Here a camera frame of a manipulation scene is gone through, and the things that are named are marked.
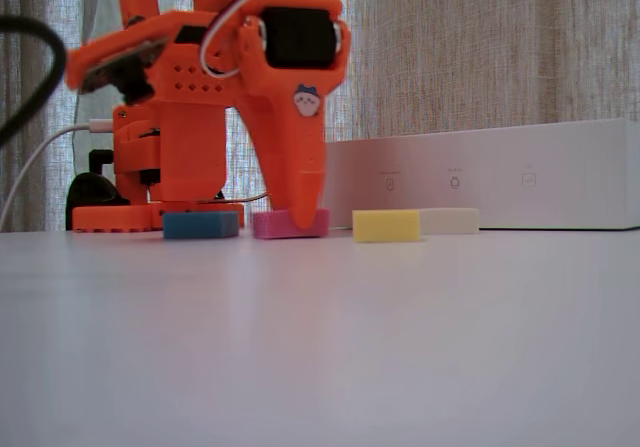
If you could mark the black table clamp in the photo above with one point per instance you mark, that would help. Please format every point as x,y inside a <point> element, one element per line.
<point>92,189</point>

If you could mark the white cardboard box bin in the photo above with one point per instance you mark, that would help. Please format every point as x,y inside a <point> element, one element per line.
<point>500,167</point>

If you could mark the cream foam cuboid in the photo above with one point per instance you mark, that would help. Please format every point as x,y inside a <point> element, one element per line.
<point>450,221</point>

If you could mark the wrist camera with orange mount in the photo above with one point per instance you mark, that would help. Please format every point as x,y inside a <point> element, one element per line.
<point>130,79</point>

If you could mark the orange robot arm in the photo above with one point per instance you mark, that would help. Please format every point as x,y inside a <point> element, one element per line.
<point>185,142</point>

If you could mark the beige woven curtain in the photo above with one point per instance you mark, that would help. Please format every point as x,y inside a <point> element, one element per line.
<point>450,42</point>

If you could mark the blue foam cuboid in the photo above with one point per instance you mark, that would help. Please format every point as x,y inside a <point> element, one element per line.
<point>200,225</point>

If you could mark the yellow foam cuboid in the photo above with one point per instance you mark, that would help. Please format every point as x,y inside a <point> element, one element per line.
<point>385,227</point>

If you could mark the orange gripper with servo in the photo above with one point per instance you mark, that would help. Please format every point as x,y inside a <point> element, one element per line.
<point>285,94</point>

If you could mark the pink foam cuboid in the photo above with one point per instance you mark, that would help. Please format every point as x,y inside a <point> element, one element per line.
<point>272,224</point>

